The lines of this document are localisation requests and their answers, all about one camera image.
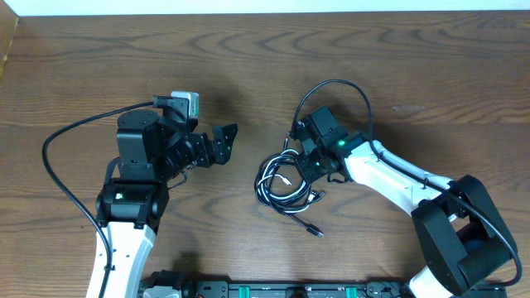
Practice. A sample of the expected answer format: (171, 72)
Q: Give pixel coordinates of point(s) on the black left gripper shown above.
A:
(223, 151)

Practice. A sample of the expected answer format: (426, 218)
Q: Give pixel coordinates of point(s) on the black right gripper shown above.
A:
(311, 174)

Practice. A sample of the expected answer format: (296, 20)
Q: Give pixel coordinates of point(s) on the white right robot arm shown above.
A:
(462, 236)

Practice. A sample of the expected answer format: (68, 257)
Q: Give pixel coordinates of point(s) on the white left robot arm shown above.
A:
(153, 149)

